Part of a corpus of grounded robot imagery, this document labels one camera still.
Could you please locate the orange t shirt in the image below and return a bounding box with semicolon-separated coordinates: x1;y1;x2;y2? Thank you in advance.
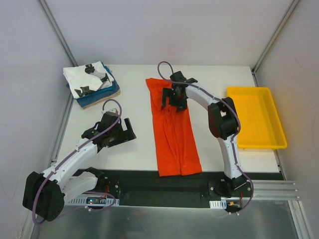
146;78;202;177

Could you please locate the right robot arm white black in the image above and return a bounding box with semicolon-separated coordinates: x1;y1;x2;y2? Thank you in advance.
161;71;248;198

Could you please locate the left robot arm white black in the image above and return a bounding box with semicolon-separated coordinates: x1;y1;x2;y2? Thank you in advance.
22;111;136;222

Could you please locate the beige folded shirt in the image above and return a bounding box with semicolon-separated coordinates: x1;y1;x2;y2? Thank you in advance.
77;90;121;109

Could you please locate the white black printed folded shirt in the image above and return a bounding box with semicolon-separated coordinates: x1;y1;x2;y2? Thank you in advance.
63;61;115;99

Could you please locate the yellow plastic tray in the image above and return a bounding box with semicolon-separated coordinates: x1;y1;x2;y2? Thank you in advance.
227;87;288;150

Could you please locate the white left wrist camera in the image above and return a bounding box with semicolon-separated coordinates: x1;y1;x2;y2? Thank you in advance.
107;108;119;115

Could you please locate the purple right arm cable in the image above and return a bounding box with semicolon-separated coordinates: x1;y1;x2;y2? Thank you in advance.
157;61;255;215

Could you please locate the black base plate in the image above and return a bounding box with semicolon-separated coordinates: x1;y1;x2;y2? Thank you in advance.
92;169;252;207

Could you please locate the left grey cable duct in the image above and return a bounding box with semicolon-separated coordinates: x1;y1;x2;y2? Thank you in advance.
65;196;120;207

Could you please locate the grey cable duct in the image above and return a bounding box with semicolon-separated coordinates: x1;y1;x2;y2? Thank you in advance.
209;200;227;210
65;196;120;207

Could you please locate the right grey cable duct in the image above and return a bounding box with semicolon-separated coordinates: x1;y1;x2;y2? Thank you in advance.
209;200;227;210

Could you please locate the right aluminium frame post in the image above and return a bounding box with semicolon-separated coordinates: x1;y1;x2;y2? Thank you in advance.
251;0;301;76

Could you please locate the aluminium frame post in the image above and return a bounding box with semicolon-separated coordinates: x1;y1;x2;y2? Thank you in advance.
251;0;301;76
37;0;78;67

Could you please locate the left aluminium frame post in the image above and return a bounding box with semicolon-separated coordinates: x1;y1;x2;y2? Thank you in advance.
37;0;78;67

